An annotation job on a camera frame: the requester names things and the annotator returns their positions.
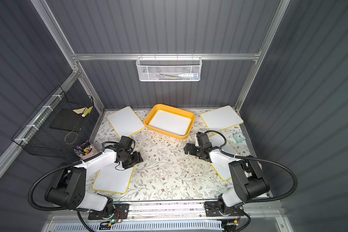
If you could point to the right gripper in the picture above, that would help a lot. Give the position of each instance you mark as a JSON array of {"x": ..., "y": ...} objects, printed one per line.
[{"x": 192, "y": 150}]

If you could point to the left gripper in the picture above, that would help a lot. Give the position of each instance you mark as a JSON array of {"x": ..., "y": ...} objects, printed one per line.
[{"x": 135, "y": 158}]

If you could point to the whiteboard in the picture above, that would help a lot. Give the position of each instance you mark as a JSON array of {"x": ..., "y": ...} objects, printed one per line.
[
  {"x": 125, "y": 122},
  {"x": 112, "y": 177},
  {"x": 221, "y": 118},
  {"x": 170, "y": 122}
]

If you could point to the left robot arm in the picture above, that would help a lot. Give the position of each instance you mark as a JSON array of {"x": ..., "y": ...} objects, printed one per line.
[{"x": 78, "y": 187}]

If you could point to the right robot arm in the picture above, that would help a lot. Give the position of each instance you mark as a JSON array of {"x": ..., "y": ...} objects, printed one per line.
[{"x": 246, "y": 175}]

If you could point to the right whiteboard under arm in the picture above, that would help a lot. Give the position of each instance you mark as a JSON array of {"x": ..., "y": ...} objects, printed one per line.
[{"x": 220, "y": 162}]

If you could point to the yellow plastic storage box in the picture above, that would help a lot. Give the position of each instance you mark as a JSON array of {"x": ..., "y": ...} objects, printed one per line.
[{"x": 169, "y": 109}]

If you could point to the floral table mat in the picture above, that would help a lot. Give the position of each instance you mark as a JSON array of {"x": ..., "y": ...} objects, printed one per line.
[{"x": 166, "y": 172}]

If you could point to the small mint green clock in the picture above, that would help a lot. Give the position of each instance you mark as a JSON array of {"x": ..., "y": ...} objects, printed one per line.
[{"x": 239, "y": 137}]

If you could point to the pink pen cup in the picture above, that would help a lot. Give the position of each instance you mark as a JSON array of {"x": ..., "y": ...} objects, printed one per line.
[{"x": 85, "y": 150}]

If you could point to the yellow sticky note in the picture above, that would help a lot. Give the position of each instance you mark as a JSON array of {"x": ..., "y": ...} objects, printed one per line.
[{"x": 80, "y": 110}]

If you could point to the markers in white basket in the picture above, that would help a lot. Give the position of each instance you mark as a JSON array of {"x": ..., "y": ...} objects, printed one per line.
[{"x": 175, "y": 76}]

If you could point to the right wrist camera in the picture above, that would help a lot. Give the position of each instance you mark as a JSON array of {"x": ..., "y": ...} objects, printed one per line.
[{"x": 203, "y": 140}]

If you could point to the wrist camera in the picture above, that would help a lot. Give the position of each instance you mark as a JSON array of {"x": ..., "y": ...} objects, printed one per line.
[
  {"x": 203, "y": 140},
  {"x": 127, "y": 142}
]

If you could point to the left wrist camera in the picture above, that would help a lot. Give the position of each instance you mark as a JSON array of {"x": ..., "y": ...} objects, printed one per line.
[{"x": 127, "y": 142}]

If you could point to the black wire basket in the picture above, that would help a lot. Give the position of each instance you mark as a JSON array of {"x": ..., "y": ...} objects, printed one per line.
[{"x": 55, "y": 130}]

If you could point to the white wire mesh basket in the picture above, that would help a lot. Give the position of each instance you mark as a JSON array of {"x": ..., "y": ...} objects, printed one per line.
[{"x": 146, "y": 66}]

